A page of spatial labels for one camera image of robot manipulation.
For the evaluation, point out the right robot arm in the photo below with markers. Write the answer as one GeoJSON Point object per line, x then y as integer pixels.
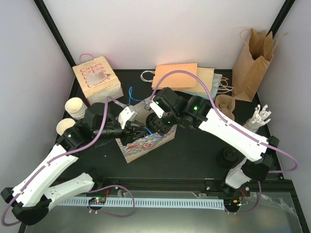
{"type": "Point", "coordinates": [197, 113]}

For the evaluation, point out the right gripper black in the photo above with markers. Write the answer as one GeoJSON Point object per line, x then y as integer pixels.
{"type": "Point", "coordinates": [157, 124]}

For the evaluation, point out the tan flat paper bag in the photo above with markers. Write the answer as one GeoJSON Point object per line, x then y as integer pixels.
{"type": "Point", "coordinates": [206, 76]}

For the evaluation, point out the near paper cup stack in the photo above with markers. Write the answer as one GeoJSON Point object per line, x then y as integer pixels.
{"type": "Point", "coordinates": [64, 124]}

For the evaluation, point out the standing brown paper bag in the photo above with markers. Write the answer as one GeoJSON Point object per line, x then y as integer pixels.
{"type": "Point", "coordinates": [252, 64]}

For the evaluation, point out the black frame post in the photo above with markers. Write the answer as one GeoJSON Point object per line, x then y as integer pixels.
{"type": "Point", "coordinates": [285, 9]}
{"type": "Point", "coordinates": [55, 31]}

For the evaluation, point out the light blue flat paper bag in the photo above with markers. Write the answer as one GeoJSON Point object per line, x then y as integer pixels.
{"type": "Point", "coordinates": [219, 86]}

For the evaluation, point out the blue checkered paper bag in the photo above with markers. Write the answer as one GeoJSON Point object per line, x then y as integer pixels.
{"type": "Point", "coordinates": [145, 138]}

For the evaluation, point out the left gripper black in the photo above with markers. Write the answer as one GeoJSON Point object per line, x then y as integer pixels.
{"type": "Point", "coordinates": [129, 136]}

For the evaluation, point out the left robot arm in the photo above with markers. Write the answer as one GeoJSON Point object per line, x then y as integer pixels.
{"type": "Point", "coordinates": [32, 199]}

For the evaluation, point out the orange flat paper bag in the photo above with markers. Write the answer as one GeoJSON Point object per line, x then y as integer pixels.
{"type": "Point", "coordinates": [177, 80]}

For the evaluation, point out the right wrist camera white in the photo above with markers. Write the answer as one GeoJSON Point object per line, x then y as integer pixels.
{"type": "Point", "coordinates": [157, 109]}

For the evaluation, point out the far paper cup stack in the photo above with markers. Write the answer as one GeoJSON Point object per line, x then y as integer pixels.
{"type": "Point", "coordinates": [76, 108]}

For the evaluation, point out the right black frame post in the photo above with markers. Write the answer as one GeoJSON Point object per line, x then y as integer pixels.
{"type": "Point", "coordinates": [285, 9]}

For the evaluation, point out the left black frame post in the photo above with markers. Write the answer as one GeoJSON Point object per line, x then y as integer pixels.
{"type": "Point", "coordinates": [55, 31]}

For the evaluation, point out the Cakes printed paper bag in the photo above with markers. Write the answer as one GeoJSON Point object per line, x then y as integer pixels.
{"type": "Point", "coordinates": [98, 80]}

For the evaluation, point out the light blue cable duct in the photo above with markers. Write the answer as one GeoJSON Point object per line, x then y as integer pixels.
{"type": "Point", "coordinates": [145, 203]}

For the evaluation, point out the paper cup stack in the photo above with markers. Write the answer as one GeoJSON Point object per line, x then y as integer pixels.
{"type": "Point", "coordinates": [64, 124]}
{"type": "Point", "coordinates": [76, 108]}

